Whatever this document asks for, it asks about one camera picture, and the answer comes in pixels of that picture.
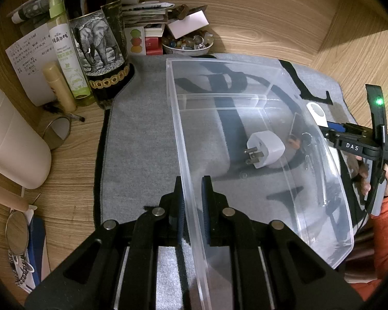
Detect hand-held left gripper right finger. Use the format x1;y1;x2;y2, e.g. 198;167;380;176
201;175;364;310

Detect handwritten paper note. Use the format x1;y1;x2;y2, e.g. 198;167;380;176
5;22;68;107

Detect pile of glass beads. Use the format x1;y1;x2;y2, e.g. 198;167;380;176
163;33;213;50

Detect box with fruit print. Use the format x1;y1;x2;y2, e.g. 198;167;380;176
124;26;147;56

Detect white mug with beige handle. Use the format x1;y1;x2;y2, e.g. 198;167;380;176
0;86;52;212

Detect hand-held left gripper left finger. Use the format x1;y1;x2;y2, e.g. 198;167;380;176
25;176;198;310

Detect small red box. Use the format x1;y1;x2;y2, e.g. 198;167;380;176
145;35;164;55

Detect small round metal mirror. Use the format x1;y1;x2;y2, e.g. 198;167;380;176
40;116;72;151

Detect small brown-capped key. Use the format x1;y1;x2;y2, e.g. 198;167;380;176
286;132;311;150

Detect clear plastic storage box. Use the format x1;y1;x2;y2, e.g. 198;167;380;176
166;57;354;310

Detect stack of magazines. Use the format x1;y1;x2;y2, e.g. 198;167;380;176
121;3;176;26

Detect green spray bottle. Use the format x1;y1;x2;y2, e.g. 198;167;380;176
48;0;96;106

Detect white plug adapter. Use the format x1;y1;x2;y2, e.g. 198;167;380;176
244;131;286;169

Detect silver chain bracelet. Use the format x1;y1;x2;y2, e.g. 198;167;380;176
8;250;34;286

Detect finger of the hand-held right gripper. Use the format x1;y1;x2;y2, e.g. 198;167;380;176
319;126;343;140
326;121;359;134

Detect grey mat with black letters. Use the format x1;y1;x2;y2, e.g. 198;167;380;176
94;52;354;310

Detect person's right hand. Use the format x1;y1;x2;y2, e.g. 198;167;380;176
351;155;388;201

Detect blue notebook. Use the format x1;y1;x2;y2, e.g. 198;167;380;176
26;216;50;293

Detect black pen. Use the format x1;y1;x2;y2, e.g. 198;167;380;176
43;103;85;122

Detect white bowl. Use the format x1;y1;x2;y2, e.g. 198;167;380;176
162;37;214;56

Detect brown wooden trinket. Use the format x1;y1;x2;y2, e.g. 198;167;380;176
171;4;208;20

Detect round pocket mirror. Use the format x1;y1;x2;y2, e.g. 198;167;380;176
5;211;29;254

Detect pale paper card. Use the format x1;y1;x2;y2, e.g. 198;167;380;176
167;10;210;39

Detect white rounded plastic device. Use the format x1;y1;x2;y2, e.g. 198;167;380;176
307;102;328;127

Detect dark bottle with elephant label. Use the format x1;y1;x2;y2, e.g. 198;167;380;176
64;0;136;110

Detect beige cylindrical tube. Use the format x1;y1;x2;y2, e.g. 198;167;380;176
42;63;77;113

